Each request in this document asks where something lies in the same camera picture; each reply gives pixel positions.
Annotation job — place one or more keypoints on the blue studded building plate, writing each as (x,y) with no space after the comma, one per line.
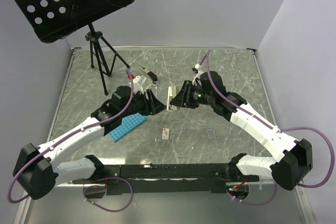
(128,124)

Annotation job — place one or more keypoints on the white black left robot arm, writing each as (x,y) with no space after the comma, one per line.
(39,169)

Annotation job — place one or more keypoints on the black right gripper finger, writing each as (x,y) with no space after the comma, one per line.
(183,89)
(179,101)

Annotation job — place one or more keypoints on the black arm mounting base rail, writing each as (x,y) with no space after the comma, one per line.
(168,178)

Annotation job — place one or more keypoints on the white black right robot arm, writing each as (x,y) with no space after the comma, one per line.
(290,160)

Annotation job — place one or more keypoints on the black perforated music stand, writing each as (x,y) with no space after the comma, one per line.
(57,19)

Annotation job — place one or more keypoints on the beige black large stapler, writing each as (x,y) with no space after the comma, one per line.
(151,76)

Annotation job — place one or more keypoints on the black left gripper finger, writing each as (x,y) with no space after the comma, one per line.
(150,95)
(157,106)

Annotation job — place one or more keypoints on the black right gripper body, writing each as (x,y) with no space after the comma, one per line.
(197,96)

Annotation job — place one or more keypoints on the pale green small stapler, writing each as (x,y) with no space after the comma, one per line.
(172,92)

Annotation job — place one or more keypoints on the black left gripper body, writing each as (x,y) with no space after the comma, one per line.
(139,104)

